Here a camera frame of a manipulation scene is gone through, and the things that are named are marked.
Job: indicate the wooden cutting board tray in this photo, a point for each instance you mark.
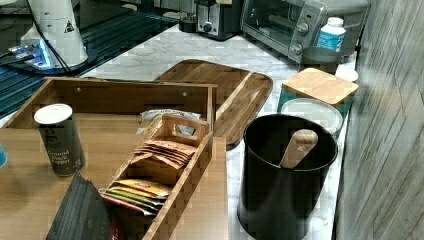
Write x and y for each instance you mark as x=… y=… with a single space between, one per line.
x=240 y=93

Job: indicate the brown tea bags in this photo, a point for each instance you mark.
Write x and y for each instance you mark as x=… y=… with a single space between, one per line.
x=174 y=154

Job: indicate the wooden spoon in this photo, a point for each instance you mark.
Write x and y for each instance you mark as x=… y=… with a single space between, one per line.
x=299 y=146

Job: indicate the wooden tea bag caddy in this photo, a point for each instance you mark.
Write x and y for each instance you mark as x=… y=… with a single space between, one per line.
x=173 y=180

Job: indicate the black slot toaster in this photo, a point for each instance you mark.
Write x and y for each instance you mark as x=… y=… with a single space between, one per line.
x=218 y=19

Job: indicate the yellow green tea bags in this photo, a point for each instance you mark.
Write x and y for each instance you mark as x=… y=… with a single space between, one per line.
x=141 y=195

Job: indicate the teal canister with wooden lid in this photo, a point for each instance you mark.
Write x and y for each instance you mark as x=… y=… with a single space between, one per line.
x=319 y=85

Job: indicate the black utensil crock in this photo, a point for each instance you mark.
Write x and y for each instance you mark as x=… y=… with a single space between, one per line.
x=275 y=203

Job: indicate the clear lidded round container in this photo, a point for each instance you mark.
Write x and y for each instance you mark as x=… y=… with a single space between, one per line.
x=316 y=111

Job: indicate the black coffee grinder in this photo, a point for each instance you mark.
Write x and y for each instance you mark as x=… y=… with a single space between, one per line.
x=187 y=16

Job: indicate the silver toaster oven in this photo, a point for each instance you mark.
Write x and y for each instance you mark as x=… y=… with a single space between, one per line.
x=286 y=26

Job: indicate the grey metal cup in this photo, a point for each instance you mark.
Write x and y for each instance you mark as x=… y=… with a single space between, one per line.
x=323 y=59

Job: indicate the white lidded round canister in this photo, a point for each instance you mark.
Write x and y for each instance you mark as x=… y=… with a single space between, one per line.
x=347 y=73

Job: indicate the white bottle with blue label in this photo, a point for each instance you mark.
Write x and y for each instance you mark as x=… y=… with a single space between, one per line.
x=332 y=35

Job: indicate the black pepper shaker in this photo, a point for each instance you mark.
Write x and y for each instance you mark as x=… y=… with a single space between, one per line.
x=60 y=138

